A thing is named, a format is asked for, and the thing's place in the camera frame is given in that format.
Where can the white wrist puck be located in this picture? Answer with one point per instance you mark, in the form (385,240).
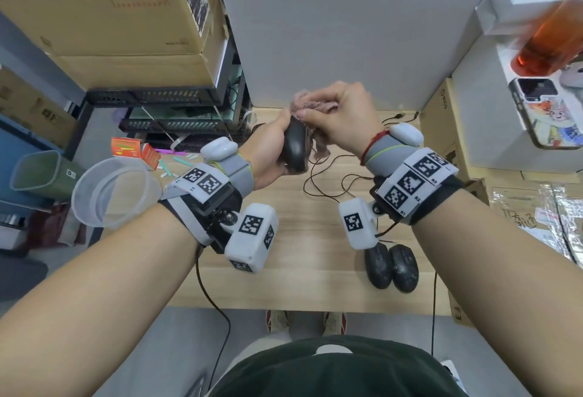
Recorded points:
(406,134)
(218,149)

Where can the plain cardboard box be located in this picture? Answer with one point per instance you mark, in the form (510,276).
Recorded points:
(132,71)

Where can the green trash bin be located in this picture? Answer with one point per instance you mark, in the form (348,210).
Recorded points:
(36,175)

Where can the grey wrist sleeve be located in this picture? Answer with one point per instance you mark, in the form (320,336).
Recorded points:
(237,173)
(387,155)

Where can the person's right forearm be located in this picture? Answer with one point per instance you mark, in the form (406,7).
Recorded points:
(501,305)

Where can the pink fluffy wiping cloth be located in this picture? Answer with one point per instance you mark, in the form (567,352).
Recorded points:
(303,100)

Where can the grey left wrist sleeve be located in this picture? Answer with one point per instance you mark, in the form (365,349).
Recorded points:
(237,173)

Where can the grey right wrist sleeve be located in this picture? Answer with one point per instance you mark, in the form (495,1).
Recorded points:
(387,155)

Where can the large white box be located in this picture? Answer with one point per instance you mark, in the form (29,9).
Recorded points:
(483,128)

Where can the person's left shoe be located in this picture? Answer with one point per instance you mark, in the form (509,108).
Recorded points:
(277,320)

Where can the white chest device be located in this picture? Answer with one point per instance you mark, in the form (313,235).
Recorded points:
(334,349)

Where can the white rounded device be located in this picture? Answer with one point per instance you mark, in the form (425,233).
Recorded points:
(573,75)

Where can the phone with colourful case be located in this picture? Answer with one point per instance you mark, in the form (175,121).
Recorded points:
(546,114)

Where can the dark red bag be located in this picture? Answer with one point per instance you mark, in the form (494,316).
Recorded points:
(54,226)

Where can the dark grey padded seat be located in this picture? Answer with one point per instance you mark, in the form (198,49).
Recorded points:
(20,278)

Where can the lettered brown cardboard box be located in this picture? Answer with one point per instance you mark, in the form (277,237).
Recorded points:
(460,312)

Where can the person's dark shirt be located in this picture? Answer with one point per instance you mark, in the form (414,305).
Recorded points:
(337,376)

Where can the black stacked tray rack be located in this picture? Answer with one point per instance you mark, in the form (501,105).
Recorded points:
(155,98)

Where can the left wrist camera rig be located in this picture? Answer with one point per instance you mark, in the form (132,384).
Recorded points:
(250,239)

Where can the white right wrist puck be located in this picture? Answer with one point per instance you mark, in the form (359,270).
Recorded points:
(406,134)

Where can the orange bottle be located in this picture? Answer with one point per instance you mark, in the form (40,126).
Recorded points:
(549,43)

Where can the plain orange small box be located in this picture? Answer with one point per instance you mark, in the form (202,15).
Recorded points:
(150,156)

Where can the person's right hand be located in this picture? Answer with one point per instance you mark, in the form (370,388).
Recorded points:
(353,123)

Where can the person's left hand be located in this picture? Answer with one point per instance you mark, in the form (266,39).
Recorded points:
(262,155)

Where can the white left wrist puck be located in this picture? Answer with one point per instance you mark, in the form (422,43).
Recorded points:
(218,149)

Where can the orange box with green print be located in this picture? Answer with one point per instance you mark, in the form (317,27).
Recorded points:
(126,148)

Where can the small white boxes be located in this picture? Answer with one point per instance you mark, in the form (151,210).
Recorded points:
(505,5)

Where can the large stamped cardboard box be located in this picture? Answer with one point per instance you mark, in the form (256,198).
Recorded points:
(82,9)

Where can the purple plastic strip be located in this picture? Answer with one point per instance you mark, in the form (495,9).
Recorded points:
(171,152)

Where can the small stamped cardboard box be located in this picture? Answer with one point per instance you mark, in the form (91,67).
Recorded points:
(442,137)

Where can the person's left forearm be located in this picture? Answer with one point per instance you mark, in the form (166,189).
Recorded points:
(91,314)

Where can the blue panel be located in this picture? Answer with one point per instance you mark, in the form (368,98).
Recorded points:
(13,150)

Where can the person's beige trousers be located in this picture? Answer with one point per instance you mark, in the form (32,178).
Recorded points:
(248,358)

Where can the teal pen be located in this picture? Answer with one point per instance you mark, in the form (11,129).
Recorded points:
(183,161)
(164,168)

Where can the black computer mouse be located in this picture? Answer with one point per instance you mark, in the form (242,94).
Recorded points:
(378,267)
(404,269)
(296,146)

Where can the cardboard box with small prints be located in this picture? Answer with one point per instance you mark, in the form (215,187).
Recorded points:
(32,109)

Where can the clear plastic basin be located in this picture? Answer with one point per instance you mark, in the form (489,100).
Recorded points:
(86,201)

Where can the white power strip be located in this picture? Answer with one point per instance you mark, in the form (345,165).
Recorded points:
(453,374)

